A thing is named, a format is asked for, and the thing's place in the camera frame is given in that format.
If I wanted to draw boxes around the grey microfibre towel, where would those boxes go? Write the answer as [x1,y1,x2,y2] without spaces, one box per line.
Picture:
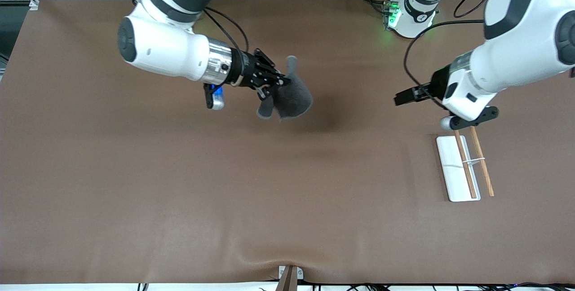
[256,56,314,122]

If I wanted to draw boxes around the white rack with wooden bars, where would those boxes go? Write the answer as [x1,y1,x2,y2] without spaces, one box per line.
[436,127,495,203]

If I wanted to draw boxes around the brown table mat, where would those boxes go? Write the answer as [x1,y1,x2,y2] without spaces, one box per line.
[0,0,575,285]

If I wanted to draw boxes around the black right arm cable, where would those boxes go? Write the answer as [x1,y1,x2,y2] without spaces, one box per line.
[198,7,250,53]

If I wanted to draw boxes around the white metal bracket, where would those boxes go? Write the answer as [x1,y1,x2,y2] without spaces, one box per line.
[278,265,304,281]

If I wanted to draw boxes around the brown strap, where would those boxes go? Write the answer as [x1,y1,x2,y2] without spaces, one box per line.
[275,266,298,291]

